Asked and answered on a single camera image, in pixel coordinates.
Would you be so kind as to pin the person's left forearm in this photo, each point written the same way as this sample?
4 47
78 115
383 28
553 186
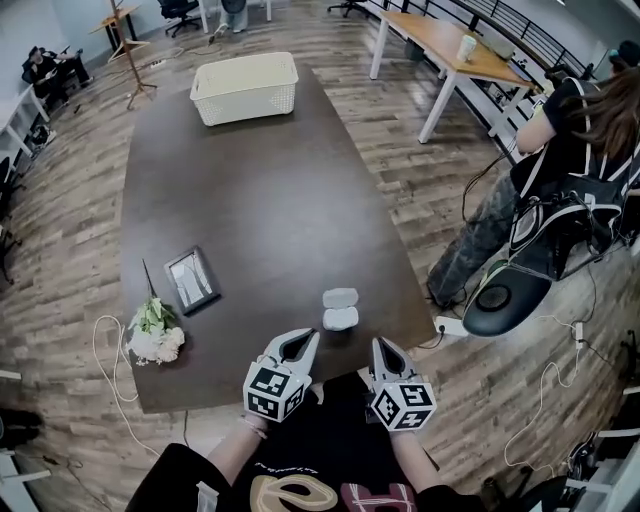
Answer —
235 450

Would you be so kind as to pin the white side desk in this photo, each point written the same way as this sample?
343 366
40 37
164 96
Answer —
17 115

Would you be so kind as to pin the black metal railing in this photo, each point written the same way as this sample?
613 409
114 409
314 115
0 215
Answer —
525 27

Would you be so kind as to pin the black office chair seat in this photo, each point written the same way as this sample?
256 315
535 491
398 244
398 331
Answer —
505 302

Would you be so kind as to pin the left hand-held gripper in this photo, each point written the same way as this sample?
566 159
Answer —
270 390

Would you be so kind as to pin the dark picture frame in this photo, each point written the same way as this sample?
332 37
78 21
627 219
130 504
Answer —
192 280

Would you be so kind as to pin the white paper cup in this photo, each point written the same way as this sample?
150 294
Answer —
468 48

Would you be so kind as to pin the black wheeled office chair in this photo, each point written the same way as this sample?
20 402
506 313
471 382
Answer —
179 12

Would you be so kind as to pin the wooden desk with white legs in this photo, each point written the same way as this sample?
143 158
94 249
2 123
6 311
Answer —
450 45

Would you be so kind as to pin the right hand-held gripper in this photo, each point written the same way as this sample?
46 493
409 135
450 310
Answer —
402 405

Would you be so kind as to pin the person's right forearm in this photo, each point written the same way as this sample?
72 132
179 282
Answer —
415 457

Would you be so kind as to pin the person's black printed shirt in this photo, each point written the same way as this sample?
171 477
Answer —
320 450

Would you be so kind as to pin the white power strip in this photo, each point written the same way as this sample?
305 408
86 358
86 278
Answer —
450 326

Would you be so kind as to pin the artificial white flower bouquet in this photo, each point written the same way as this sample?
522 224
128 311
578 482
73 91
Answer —
156 330

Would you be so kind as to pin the wooden coat stand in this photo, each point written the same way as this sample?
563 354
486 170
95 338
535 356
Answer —
131 55

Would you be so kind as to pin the white cotton swab container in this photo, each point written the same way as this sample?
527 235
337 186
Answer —
341 318

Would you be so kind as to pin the white container lid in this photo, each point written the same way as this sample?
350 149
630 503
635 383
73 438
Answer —
340 297

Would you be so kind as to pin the white perforated plastic basket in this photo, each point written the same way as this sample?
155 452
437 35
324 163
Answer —
245 87

